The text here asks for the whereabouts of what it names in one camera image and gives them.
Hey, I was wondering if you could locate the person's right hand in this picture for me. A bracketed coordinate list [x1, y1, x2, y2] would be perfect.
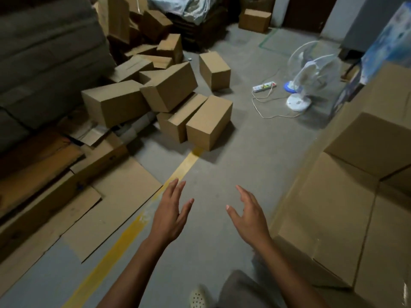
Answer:
[226, 185, 273, 249]

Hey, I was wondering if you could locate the person's left hand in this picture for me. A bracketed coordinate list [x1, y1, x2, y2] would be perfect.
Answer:
[148, 178, 195, 245]

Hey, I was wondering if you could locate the person's right forearm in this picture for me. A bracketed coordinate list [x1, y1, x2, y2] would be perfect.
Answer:
[255, 237, 329, 308]

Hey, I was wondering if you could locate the person's left forearm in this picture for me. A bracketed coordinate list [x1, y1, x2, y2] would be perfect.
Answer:
[96, 235, 171, 308]

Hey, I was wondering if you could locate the large flat cardboard sheet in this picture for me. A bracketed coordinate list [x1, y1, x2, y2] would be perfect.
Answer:
[60, 156, 163, 264]

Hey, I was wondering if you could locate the person's grey trouser leg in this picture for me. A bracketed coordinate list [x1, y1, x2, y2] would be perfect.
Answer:
[218, 269, 286, 308]

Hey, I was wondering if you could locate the white perforated clog shoe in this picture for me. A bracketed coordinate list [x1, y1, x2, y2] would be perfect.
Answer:
[188, 285, 211, 308]

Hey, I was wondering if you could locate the pile of cardboard boxes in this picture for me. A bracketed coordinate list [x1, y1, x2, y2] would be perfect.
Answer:
[81, 0, 234, 152]

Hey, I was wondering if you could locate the large open cardboard carton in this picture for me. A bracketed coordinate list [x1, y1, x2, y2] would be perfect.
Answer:
[269, 62, 411, 308]

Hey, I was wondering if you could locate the white power strip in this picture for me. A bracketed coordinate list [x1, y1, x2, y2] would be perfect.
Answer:
[252, 81, 277, 93]

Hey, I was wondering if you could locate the stack of flattened cardboard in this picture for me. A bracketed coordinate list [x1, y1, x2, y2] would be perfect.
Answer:
[0, 106, 130, 295]

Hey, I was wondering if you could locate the white standing fan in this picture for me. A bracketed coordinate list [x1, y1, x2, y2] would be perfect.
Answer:
[284, 40, 343, 113]

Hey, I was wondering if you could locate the crumpled plastic sheet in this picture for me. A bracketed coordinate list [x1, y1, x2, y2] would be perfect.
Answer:
[147, 0, 216, 25]

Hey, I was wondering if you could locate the closed brown carton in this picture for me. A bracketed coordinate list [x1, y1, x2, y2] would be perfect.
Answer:
[238, 8, 272, 34]

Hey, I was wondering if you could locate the dark wooden door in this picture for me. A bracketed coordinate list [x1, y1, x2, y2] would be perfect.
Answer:
[283, 0, 338, 33]

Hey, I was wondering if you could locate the blue printed board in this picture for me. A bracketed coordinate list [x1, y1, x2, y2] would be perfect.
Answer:
[332, 1, 411, 113]

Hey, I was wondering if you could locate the grey metal cabinet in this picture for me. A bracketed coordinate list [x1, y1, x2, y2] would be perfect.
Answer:
[340, 0, 407, 54]

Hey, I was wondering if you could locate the white power cable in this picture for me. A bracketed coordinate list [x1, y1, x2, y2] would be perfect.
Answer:
[251, 83, 303, 120]

